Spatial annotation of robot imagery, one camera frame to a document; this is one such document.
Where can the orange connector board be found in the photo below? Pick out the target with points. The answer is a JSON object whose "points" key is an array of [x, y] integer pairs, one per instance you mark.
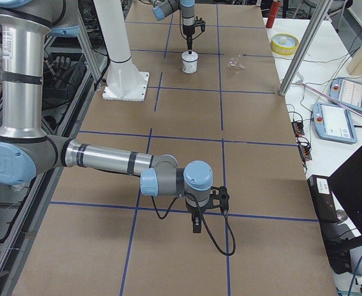
{"points": [[297, 125], [304, 146]]}

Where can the orange connector board far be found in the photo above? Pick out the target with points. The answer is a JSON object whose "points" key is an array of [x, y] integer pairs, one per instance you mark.
{"points": [[297, 125]]}

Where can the teach pendant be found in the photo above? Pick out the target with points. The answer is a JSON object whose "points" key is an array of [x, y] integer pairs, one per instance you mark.
{"points": [[347, 91], [334, 123]]}

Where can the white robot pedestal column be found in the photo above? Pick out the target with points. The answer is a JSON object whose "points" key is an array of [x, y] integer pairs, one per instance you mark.
{"points": [[124, 81]]}

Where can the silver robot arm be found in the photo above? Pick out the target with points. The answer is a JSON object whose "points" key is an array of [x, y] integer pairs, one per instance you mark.
{"points": [[162, 9], [26, 150]]}

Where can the white enamel mug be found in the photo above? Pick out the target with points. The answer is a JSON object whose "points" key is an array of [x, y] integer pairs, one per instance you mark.
{"points": [[189, 67]]}

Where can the black laptop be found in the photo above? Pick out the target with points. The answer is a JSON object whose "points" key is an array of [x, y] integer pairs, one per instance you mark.
{"points": [[346, 184]]}

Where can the far teach pendant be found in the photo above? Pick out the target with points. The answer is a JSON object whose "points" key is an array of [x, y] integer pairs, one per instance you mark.
{"points": [[347, 91]]}

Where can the white mug lid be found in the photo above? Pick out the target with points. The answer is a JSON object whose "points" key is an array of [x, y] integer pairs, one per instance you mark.
{"points": [[189, 56]]}

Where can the orange connector board near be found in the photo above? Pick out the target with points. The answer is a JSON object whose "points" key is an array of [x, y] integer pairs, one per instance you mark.
{"points": [[304, 146]]}

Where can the red bottle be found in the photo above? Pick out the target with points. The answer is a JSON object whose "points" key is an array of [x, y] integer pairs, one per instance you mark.
{"points": [[273, 13]]}

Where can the aluminium frame post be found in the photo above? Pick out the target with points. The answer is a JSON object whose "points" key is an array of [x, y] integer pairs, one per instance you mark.
{"points": [[306, 41]]}

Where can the yellow tape roll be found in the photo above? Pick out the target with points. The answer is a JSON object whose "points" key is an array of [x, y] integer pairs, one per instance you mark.
{"points": [[284, 44]]}

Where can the metal reacher grabber stick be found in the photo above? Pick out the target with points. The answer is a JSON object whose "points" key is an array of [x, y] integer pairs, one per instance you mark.
{"points": [[330, 99]]}

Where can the near teach pendant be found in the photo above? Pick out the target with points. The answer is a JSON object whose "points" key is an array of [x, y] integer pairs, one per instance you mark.
{"points": [[334, 123]]}

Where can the black computer box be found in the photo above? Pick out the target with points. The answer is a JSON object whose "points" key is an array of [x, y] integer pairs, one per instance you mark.
{"points": [[343, 248]]}

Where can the clear glass funnel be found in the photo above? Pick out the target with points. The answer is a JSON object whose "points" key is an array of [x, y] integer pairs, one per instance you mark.
{"points": [[235, 62]]}

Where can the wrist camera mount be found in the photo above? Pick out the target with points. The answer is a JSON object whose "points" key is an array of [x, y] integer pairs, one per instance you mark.
{"points": [[219, 198], [199, 22]]}

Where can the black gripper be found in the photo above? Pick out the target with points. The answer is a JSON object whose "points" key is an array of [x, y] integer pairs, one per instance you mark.
{"points": [[187, 31], [195, 212]]}

